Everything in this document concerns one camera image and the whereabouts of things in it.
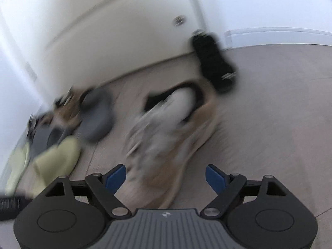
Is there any white door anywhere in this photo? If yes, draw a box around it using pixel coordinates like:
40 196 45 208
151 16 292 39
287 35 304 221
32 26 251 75
0 0 205 104

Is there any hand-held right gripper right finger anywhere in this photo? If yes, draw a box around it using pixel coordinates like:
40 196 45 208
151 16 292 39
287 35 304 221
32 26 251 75
202 164 291 217

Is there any grey slide sandal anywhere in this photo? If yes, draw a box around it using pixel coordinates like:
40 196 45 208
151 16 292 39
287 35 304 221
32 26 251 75
78 87 116 142
30 126 72 159

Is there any light green slide sandal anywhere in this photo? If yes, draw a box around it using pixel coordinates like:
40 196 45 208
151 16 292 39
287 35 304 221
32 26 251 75
4 143 32 192
32 137 81 196

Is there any tan and white sneaker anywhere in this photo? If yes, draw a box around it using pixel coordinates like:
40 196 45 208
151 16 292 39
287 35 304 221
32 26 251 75
125 81 221 208
53 89 85 131

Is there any white baseboard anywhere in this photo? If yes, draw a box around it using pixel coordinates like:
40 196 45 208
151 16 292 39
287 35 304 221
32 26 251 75
224 28 332 50

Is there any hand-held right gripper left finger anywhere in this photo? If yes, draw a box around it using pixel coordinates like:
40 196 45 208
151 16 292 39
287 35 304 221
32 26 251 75
39 164 130 220

